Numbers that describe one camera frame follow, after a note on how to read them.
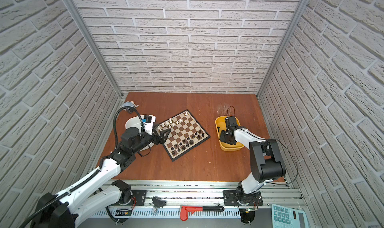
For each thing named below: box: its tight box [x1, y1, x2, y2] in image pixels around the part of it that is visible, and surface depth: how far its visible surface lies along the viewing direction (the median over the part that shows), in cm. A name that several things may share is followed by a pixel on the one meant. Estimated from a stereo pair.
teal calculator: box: [271, 204, 310, 228], surface depth 69 cm
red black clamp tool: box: [180, 205, 225, 221], surface depth 72 cm
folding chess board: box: [156, 109, 211, 162], surface depth 97 cm
